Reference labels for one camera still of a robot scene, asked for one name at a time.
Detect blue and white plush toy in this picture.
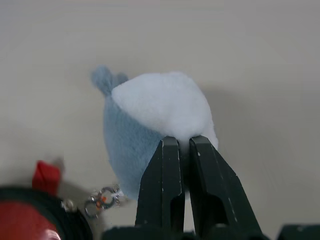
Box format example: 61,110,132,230
90,64,220,201

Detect red paddle case black mesh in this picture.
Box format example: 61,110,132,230
0,159,93,240

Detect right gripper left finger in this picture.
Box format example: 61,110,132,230
134,136,186,233

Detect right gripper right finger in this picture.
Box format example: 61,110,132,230
188,136,263,236

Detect silver keychain ring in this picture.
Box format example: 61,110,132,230
83,184,125,221

